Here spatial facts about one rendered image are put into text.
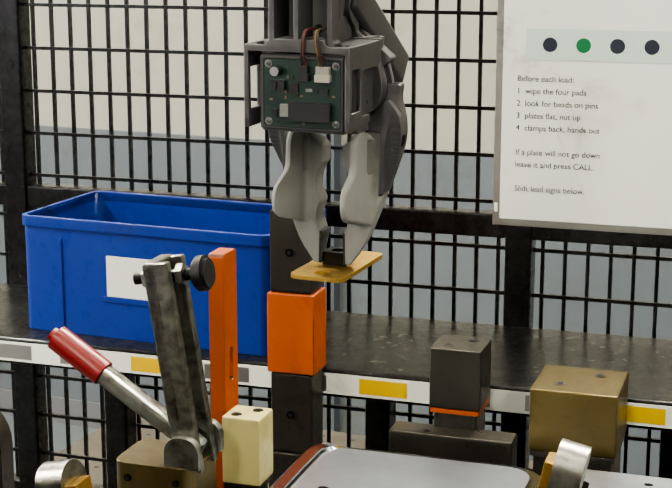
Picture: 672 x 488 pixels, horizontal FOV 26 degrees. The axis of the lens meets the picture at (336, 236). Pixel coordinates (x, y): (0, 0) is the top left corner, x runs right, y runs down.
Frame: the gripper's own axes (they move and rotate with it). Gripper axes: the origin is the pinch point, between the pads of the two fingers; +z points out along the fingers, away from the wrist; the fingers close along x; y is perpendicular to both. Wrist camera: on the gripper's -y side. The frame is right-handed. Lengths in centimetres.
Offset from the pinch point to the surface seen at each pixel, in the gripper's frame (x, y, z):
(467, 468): 1.6, -28.3, 27.0
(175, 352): -16.9, -8.5, 12.4
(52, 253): -51, -45, 16
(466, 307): -65, -265, 82
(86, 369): -25.2, -8.7, 14.9
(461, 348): -2.1, -38.3, 19.2
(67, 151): -187, -269, 50
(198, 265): -15.2, -9.3, 5.4
